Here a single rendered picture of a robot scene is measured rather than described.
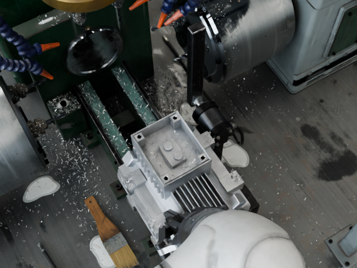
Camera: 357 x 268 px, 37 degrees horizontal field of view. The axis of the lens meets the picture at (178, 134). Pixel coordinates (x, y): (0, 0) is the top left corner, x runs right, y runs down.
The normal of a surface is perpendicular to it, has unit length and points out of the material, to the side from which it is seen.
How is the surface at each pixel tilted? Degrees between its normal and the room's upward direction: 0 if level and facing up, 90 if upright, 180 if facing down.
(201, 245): 50
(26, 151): 62
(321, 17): 90
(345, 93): 0
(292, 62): 90
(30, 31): 0
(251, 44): 69
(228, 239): 45
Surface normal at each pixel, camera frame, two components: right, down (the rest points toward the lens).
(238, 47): 0.44, 0.44
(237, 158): -0.01, -0.47
